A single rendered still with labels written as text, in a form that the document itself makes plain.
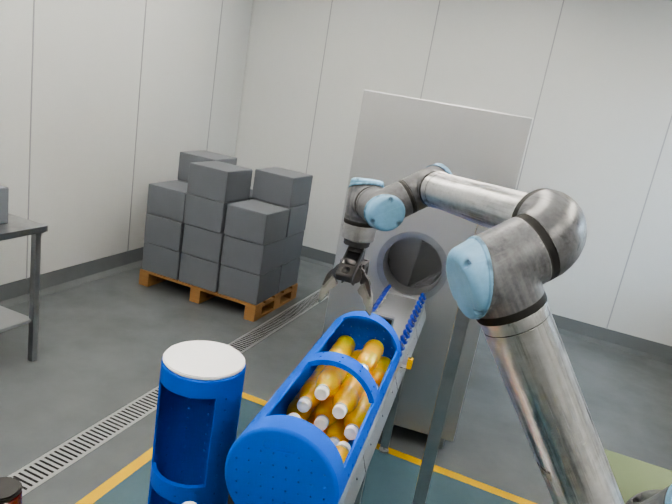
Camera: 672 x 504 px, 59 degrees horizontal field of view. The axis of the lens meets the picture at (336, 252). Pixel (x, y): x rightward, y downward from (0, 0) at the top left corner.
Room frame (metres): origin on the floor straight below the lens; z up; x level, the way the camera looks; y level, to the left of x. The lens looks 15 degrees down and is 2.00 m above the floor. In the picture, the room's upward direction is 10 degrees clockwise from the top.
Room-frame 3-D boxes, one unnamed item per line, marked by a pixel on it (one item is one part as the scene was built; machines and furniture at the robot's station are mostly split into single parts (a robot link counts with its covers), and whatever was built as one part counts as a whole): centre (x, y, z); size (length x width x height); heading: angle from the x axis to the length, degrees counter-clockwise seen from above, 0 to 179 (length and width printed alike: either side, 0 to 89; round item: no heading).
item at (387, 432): (3.10, -0.47, 0.31); 0.06 x 0.06 x 0.63; 77
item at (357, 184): (1.57, -0.05, 1.72); 0.10 x 0.09 x 0.12; 19
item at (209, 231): (5.23, 1.01, 0.59); 1.20 x 0.80 x 1.19; 70
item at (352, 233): (1.58, -0.05, 1.63); 0.10 x 0.09 x 0.05; 76
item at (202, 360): (1.87, 0.38, 1.03); 0.28 x 0.28 x 0.01
